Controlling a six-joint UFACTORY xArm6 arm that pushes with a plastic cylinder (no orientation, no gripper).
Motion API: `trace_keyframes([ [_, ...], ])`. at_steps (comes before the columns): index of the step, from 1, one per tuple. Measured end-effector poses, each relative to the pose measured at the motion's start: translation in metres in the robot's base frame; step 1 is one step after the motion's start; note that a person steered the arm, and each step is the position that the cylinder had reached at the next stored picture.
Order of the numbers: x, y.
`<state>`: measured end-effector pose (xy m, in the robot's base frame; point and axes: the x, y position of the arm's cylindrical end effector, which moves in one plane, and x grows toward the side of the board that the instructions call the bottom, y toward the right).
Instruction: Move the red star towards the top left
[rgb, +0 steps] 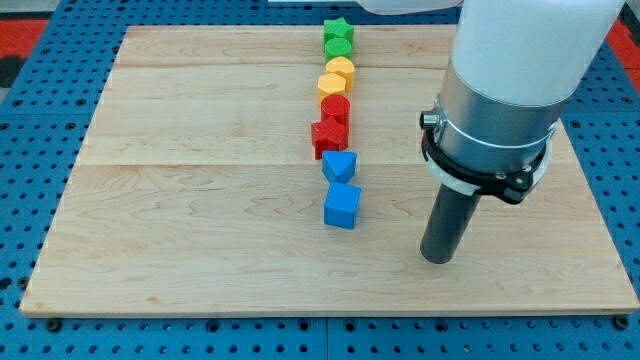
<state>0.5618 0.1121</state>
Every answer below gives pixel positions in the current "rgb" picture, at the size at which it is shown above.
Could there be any green star block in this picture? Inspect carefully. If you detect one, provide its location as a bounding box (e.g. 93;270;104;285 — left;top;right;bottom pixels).
323;18;354;44

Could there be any wooden board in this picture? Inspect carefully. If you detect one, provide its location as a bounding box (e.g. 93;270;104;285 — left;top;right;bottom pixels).
20;25;639;318

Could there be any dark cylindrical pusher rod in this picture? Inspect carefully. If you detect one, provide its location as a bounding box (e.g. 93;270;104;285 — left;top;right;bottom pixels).
419;185;481;264

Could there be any blue triangle block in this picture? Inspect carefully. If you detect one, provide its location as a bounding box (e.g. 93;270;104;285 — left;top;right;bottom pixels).
322;151;357;184

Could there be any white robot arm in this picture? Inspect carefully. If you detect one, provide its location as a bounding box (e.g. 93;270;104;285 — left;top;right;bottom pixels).
419;0;624;264

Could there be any yellow heart block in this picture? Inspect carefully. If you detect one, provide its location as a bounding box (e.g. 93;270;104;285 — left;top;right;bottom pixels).
325;56;356;92

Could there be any blue cube block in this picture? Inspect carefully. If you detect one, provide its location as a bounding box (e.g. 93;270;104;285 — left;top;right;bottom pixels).
323;182;361;229

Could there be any red star block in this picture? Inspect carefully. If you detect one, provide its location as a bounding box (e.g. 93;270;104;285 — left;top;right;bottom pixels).
311;117;349;160

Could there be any green cylinder block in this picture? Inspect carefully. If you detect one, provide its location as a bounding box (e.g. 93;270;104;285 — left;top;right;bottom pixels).
324;38;352;62

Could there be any red cylinder block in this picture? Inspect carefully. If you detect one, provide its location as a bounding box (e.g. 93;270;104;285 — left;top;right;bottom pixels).
320;94;351;125

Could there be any yellow hexagon block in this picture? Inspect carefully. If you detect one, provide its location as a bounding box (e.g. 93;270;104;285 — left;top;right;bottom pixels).
317;73;346;104

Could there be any black flange mount ring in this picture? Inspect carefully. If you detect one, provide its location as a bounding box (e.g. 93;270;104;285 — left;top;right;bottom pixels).
419;97;557;204

